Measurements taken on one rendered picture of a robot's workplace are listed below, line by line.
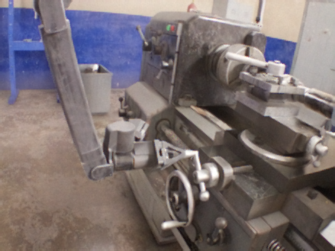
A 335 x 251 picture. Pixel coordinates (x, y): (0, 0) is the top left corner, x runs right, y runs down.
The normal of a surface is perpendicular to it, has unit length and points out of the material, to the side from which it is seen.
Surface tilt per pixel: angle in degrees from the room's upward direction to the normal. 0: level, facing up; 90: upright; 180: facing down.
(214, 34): 90
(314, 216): 90
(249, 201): 90
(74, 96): 91
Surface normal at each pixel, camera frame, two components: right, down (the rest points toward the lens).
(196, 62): 0.39, 0.40
